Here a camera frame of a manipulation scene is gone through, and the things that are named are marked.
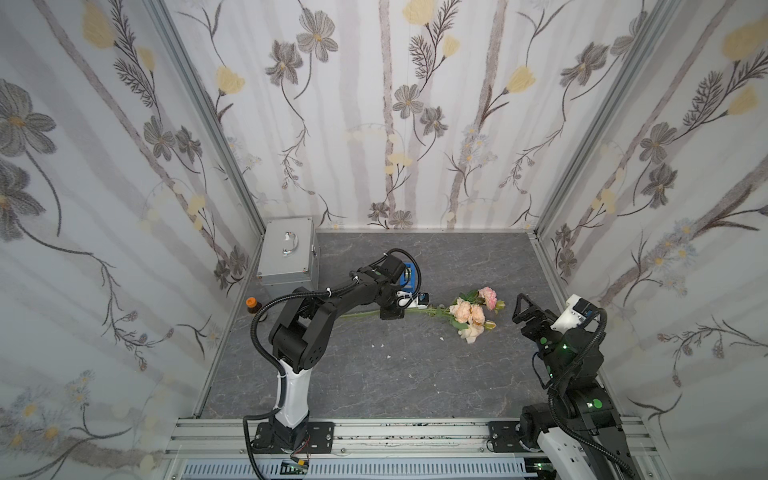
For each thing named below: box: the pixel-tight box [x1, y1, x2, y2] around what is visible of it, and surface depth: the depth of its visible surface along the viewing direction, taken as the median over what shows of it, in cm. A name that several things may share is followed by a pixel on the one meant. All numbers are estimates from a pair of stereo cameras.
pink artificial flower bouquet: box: [340, 286, 505, 344], surface depth 90 cm
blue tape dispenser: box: [400, 262, 417, 293], surface depth 84 cm
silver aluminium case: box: [257, 217, 318, 290], surface depth 95 cm
